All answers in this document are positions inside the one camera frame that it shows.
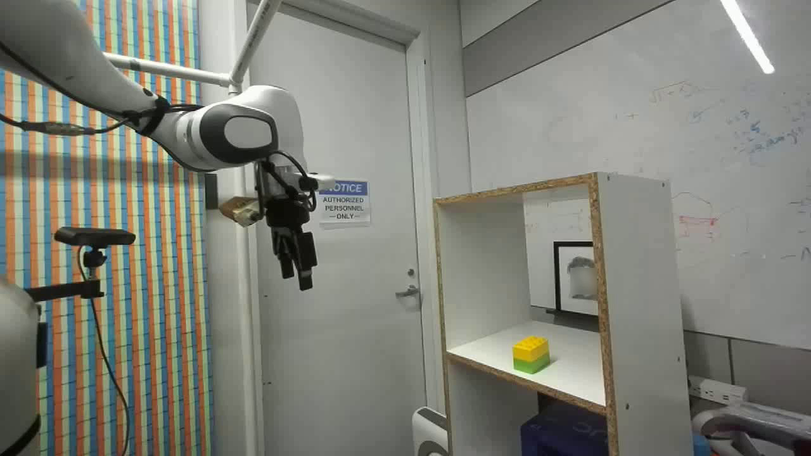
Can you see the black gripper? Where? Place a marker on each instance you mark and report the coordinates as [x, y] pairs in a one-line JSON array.
[[282, 198]]

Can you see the yellow green lego brick stack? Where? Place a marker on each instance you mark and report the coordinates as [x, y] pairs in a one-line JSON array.
[[531, 353]]

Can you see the white rounded robot base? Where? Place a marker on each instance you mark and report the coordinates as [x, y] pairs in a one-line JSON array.
[[17, 371]]

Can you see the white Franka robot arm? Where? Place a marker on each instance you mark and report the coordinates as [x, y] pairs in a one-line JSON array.
[[229, 128]]

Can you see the white wooden shelf unit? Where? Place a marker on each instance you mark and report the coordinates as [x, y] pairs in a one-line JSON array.
[[642, 337]]

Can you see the blue white notice sign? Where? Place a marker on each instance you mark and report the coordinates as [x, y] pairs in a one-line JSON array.
[[345, 200]]

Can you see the white door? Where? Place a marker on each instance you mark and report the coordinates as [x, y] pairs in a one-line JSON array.
[[345, 337]]

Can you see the colourful striped backdrop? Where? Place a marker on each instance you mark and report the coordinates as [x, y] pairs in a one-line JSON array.
[[160, 337]]

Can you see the white metal pole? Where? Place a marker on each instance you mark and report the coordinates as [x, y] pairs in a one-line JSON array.
[[255, 38], [168, 70]]

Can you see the black framed portrait picture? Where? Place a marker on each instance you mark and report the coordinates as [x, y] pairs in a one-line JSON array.
[[580, 279]]

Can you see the dark blue box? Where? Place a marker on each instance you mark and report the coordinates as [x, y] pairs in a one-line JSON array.
[[562, 432]]

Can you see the whiteboard with scribbles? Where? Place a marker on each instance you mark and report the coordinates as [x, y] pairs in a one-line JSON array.
[[675, 128]]

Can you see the beige wrist camera box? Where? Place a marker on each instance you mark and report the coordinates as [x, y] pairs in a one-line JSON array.
[[243, 211]]

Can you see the black camera bar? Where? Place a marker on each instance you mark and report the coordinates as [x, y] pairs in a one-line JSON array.
[[96, 236]]

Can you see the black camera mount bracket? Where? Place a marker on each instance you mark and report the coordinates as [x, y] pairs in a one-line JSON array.
[[77, 290]]

